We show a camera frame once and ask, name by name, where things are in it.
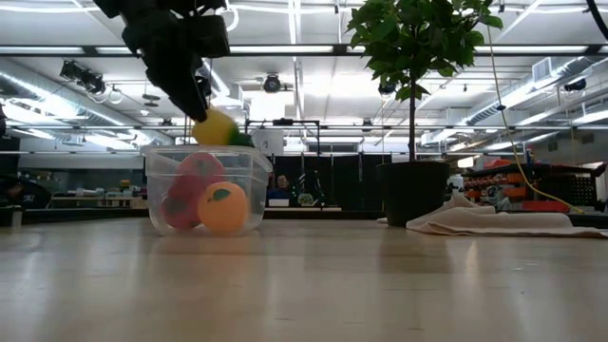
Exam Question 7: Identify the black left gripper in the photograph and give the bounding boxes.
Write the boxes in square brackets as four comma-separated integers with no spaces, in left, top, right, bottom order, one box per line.
[92,0,225,124]

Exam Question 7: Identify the yellow toy fruit green top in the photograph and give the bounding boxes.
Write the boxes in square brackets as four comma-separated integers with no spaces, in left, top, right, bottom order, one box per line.
[191,107,256,148]

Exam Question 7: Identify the pink-red toy fruit green spots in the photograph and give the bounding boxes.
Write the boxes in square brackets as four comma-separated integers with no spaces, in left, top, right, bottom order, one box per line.
[161,182,205,232]

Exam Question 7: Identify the orange toy orange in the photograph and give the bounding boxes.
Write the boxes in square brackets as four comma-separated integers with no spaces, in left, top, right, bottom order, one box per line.
[197,180,251,236]

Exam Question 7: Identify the clear plastic tupperware container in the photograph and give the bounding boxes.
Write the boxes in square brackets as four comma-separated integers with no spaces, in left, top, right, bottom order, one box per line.
[141,144,275,238]

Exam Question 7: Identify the black ceiling spotlights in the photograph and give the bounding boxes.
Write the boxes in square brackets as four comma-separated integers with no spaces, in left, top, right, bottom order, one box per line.
[58,60,108,97]

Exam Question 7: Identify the person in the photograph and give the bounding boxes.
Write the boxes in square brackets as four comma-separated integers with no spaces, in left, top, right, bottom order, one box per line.
[267,174,294,201]
[0,175,53,211]

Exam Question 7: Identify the cluttered background workbench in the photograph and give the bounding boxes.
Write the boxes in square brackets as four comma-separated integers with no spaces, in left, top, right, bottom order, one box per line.
[47,179,149,211]

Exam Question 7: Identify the black partition panels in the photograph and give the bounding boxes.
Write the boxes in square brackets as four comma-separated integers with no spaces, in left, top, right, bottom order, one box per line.
[273,152,393,211]

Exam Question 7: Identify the green plant in black pot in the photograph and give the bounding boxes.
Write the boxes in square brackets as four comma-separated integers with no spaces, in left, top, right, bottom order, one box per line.
[346,0,504,228]

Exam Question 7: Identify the beige cloth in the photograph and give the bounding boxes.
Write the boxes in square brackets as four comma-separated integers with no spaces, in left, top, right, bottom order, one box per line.
[377,193,608,239]

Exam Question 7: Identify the shelf with orange bins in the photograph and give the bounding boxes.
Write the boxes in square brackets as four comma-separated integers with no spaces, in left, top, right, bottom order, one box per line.
[463,159,608,215]

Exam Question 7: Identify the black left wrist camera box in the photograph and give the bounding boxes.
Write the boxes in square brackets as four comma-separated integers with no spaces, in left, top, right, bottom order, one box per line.
[192,13,232,59]

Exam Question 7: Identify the round black ceiling camera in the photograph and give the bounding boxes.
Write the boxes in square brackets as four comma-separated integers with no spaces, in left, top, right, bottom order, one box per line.
[262,73,283,95]

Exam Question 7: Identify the black gantry frame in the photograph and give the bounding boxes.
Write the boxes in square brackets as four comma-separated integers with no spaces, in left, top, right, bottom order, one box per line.
[243,118,322,157]

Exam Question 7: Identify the yellow hanging hose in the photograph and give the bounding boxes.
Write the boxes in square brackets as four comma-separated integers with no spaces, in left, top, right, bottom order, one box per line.
[484,23,588,216]

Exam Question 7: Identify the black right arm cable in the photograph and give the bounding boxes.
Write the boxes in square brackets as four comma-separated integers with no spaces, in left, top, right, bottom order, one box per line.
[585,0,608,42]

